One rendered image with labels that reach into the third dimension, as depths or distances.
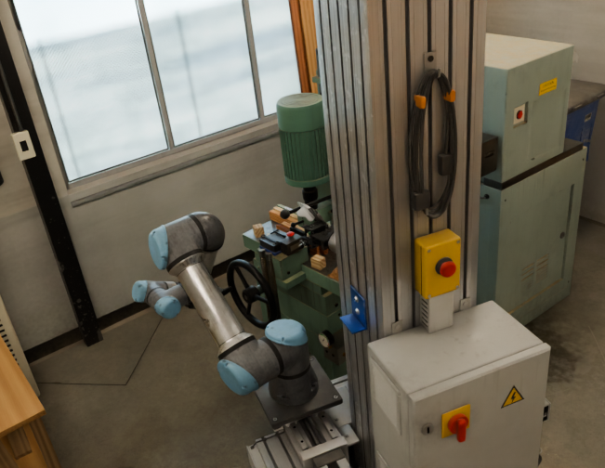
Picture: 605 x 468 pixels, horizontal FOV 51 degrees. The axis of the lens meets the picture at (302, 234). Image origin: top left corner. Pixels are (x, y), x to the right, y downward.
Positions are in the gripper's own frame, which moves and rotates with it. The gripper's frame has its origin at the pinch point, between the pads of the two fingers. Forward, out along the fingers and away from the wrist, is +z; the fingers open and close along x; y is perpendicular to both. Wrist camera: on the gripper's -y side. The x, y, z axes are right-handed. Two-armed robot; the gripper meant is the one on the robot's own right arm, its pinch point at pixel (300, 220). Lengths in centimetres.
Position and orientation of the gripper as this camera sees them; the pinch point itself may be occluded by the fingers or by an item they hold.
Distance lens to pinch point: 227.8
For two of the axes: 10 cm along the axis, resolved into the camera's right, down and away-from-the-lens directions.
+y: -7.4, 3.5, -5.7
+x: 0.6, 8.8, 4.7
